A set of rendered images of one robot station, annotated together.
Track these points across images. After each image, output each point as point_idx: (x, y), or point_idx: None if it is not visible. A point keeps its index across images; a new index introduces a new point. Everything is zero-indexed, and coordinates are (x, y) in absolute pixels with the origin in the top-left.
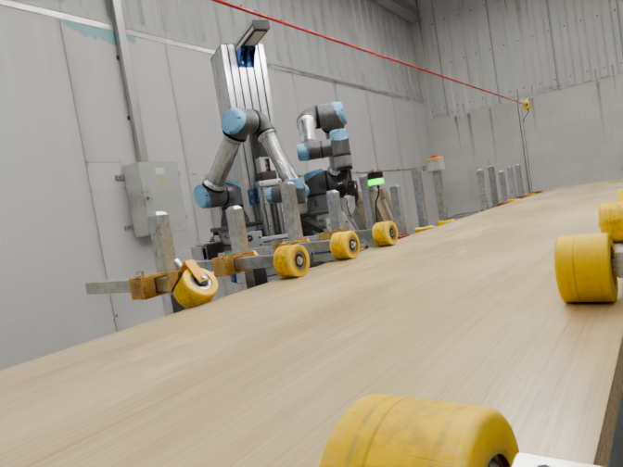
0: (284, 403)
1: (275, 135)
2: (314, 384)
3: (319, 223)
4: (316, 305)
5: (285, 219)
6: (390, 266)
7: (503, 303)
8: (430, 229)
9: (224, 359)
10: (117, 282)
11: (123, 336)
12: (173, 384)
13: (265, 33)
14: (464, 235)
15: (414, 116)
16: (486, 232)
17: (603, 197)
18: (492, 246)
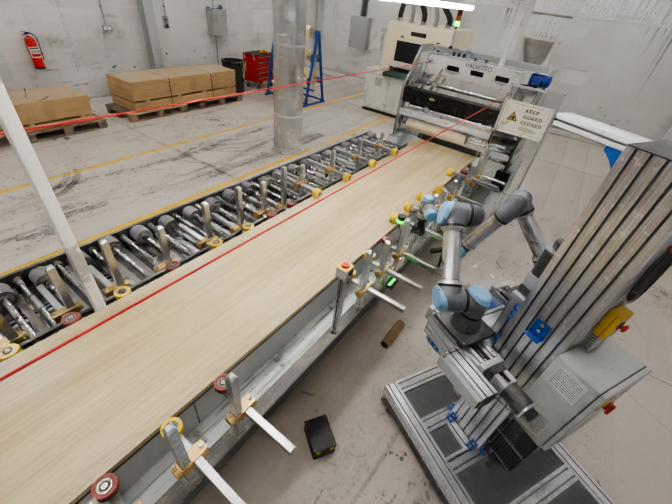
0: (403, 164)
1: (491, 217)
2: (401, 165)
3: (434, 249)
4: (406, 180)
5: (496, 320)
6: (393, 193)
7: (380, 170)
8: (368, 246)
9: (413, 171)
10: (467, 198)
11: (438, 183)
12: (416, 169)
13: (565, 129)
14: (364, 214)
15: None
16: (355, 213)
17: (243, 256)
18: (366, 193)
